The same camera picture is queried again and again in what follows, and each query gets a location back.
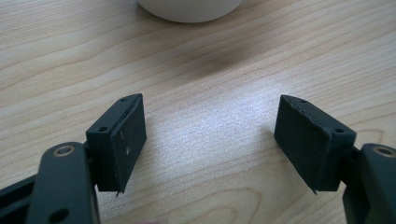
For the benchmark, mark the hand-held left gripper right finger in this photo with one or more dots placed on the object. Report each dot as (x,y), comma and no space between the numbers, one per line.
(308,146)

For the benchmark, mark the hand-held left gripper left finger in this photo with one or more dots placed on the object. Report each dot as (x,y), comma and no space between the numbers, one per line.
(116,146)

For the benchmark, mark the white round bowl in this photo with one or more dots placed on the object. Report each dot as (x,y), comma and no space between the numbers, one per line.
(190,9)

